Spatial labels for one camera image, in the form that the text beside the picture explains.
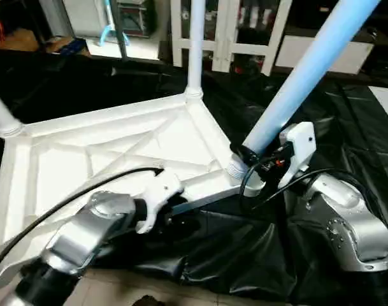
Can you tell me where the white plastic table leg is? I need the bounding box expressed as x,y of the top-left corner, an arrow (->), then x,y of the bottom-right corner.
184,0 -> 207,99
227,0 -> 380,180
0,86 -> 24,140

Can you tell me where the white plastic table top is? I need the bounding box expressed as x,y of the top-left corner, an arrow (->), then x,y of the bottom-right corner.
0,89 -> 266,284

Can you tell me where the black work mat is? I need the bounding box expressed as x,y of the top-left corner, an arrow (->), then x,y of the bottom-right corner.
0,48 -> 388,305

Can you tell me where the white low drawer unit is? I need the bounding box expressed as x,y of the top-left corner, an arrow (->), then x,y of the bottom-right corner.
273,38 -> 376,76

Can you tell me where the white glass-door cabinet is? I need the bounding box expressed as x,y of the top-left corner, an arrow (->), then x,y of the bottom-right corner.
169,0 -> 293,76

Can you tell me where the white sheet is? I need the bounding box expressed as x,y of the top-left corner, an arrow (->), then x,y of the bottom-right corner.
369,86 -> 388,128

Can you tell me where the grey metal pole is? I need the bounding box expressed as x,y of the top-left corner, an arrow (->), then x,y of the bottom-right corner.
111,0 -> 131,61

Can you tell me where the blue cardboard box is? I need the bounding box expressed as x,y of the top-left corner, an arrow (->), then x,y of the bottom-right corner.
47,37 -> 91,57

